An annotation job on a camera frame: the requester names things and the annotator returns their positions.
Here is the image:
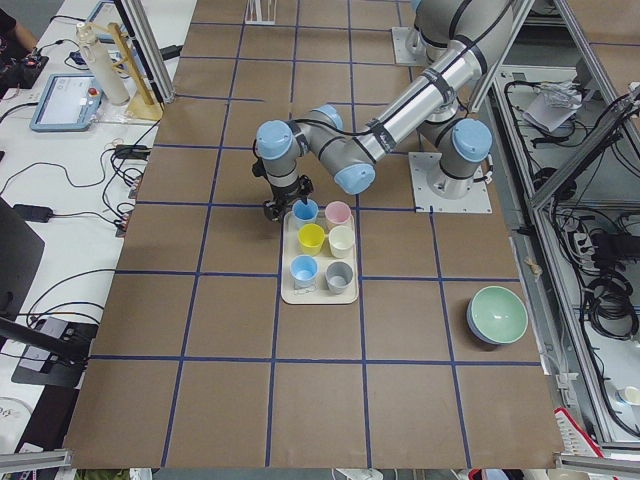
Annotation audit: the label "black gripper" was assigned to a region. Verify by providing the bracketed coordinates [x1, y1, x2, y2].
[263, 173, 314, 222]

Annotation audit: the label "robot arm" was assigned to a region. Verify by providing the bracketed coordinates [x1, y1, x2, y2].
[252, 1, 514, 222]

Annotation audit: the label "pink plastic cup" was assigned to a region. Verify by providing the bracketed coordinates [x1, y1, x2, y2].
[324, 201, 352, 231]

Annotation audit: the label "yellow plastic cup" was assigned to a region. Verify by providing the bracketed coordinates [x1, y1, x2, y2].
[297, 223, 326, 256]

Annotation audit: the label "pale cream plastic cup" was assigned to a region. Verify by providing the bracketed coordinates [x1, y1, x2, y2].
[328, 225, 355, 258]

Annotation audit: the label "light blue plastic cup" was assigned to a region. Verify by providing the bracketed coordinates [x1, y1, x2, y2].
[290, 255, 318, 289]

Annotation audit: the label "grey plastic cup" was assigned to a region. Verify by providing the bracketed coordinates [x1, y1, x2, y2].
[325, 261, 354, 295]

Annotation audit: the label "cream plastic tray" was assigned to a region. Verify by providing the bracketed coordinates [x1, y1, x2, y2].
[281, 212, 359, 305]

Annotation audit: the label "wooden mug tree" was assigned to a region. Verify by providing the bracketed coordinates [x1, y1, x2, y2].
[88, 22, 162, 121]

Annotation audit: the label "green and blue stacked bowls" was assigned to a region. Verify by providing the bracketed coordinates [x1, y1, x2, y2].
[466, 285, 529, 345]

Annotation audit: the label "blue teach pendant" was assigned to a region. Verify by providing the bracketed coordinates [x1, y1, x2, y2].
[30, 73, 103, 132]

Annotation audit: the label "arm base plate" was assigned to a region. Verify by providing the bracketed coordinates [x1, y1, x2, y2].
[408, 152, 492, 214]
[391, 27, 429, 66]

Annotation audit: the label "white wire cup rack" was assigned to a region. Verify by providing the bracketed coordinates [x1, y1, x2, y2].
[244, 0, 278, 25]

